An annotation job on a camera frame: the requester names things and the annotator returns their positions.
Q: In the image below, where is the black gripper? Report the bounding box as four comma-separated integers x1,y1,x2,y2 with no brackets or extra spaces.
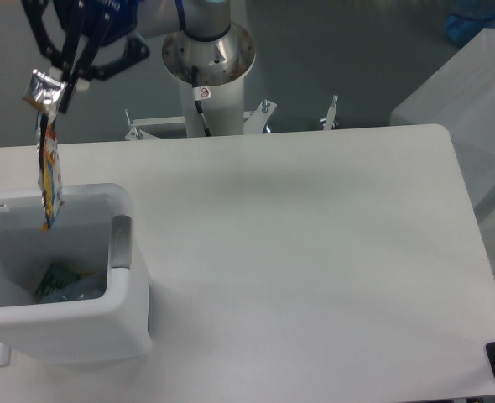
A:
21,0,150,113

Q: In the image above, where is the blue foil snack wrapper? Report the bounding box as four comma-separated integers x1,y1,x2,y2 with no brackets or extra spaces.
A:
23,69,65,232

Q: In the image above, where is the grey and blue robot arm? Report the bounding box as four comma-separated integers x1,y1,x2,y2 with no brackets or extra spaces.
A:
22,1,255,116

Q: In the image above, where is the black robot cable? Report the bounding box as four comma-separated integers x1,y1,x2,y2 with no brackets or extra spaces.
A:
190,65,212,138

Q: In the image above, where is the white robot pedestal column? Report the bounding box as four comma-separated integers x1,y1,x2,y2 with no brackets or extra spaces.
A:
177,78,244,138

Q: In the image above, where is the white pedestal base frame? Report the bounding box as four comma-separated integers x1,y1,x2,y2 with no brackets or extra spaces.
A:
123,94,340,142

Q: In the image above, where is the green packet in bin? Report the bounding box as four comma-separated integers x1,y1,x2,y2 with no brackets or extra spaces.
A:
34,263,80,299

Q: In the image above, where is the white plastic trash can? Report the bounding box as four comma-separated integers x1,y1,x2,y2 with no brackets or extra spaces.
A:
0,184,152,364

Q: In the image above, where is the blue cloth item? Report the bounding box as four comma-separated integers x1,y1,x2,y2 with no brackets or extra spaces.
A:
444,1,495,48

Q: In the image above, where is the clear crushed plastic bottle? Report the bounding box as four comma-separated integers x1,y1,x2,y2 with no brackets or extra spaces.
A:
39,273,107,304

